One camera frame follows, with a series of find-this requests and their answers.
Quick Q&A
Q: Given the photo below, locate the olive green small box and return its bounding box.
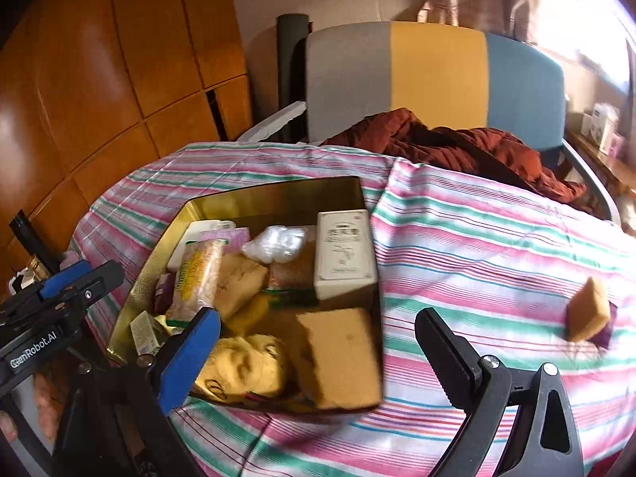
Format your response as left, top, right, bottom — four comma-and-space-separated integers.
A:
131, 310, 170, 359

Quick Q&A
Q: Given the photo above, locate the yellow printed pouch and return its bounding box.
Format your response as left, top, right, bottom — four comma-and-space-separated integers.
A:
194, 333, 294, 401

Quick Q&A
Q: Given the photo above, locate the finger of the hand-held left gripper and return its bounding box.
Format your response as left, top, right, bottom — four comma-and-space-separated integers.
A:
7, 257, 95, 309
48, 260, 125, 316

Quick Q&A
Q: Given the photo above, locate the pink packet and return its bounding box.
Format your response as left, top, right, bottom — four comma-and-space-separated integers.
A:
204, 223, 249, 244

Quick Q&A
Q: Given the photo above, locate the window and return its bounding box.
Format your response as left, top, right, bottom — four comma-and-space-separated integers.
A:
537, 0, 636, 95

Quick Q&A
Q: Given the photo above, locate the yellow green snack packet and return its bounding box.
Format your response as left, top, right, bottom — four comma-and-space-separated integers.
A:
166, 238, 224, 321

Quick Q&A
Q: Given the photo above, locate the cream cardboard box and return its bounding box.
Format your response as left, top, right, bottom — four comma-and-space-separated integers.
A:
314, 209, 377, 301

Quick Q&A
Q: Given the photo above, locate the wooden wardrobe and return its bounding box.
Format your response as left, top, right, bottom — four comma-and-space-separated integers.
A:
0, 0, 254, 279

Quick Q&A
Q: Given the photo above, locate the grey yellow blue chair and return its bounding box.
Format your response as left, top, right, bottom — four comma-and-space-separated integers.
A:
236, 20, 622, 229

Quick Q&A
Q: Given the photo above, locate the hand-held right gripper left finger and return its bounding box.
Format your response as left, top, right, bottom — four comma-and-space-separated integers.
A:
50, 306, 222, 477

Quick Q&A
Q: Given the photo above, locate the tan paper packet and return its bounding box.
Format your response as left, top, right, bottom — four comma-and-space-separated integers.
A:
213, 253, 269, 321

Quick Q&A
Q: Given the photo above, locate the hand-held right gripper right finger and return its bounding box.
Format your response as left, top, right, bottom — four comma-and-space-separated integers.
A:
415, 307, 584, 477

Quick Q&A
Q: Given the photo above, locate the black rolled mat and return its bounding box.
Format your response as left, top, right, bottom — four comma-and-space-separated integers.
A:
275, 14, 311, 145

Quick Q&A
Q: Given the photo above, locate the yellow sponge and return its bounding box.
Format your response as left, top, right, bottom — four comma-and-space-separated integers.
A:
293, 306, 383, 411
566, 275, 612, 343

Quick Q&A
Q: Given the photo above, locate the red-brown jacket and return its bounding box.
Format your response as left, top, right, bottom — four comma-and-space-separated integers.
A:
320, 108, 609, 217

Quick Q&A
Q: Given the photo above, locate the white plastic bag ball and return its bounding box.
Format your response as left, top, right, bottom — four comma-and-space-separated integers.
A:
242, 225, 308, 262

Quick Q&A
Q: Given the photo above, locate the wooden desk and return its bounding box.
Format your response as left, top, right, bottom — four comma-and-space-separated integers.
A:
566, 129, 636, 237

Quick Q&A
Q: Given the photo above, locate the black pole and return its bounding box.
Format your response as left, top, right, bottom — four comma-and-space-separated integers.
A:
9, 211, 56, 279

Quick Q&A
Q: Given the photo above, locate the gold tin box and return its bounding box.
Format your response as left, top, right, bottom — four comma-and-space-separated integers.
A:
104, 176, 384, 414

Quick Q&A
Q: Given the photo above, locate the person's left hand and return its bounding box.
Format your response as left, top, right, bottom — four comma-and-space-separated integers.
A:
0, 376, 59, 445

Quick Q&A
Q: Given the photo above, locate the striped bedsheet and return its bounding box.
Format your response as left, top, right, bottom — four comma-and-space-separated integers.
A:
70, 142, 636, 477

